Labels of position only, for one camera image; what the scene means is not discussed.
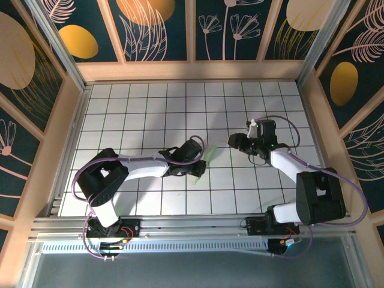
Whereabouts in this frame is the green paper sheet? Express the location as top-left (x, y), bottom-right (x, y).
top-left (193, 145), bottom-right (219, 187)

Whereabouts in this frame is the wiring module with circuit board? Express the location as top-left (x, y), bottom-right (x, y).
top-left (266, 238), bottom-right (302, 258)

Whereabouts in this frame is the black wiring connector module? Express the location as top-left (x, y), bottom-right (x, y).
top-left (100, 241), bottom-right (124, 261)

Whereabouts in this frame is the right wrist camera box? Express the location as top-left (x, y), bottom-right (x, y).
top-left (245, 119), bottom-right (260, 139)

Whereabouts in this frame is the aluminium side rail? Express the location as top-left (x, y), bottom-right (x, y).
top-left (296, 80), bottom-right (344, 212)
top-left (47, 85), bottom-right (92, 217)

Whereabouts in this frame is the aluminium mounting rail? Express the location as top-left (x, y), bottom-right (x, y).
top-left (28, 211), bottom-right (358, 241)

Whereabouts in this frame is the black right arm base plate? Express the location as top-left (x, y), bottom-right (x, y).
top-left (241, 215), bottom-right (301, 236)

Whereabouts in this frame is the grey slotted cable duct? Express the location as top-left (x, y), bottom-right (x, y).
top-left (40, 239), bottom-right (272, 255)

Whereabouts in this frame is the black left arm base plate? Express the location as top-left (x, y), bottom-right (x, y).
top-left (86, 218), bottom-right (142, 240)

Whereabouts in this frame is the aluminium corner post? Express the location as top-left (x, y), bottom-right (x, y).
top-left (295, 0), bottom-right (352, 88)
top-left (25, 0), bottom-right (89, 92)

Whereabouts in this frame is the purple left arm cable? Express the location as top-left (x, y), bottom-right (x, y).
top-left (73, 135), bottom-right (206, 261)

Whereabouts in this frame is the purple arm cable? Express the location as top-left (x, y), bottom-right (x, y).
top-left (73, 135), bottom-right (206, 261)
top-left (253, 115), bottom-right (369, 259)

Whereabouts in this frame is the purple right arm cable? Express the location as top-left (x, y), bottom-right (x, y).
top-left (253, 115), bottom-right (369, 259)

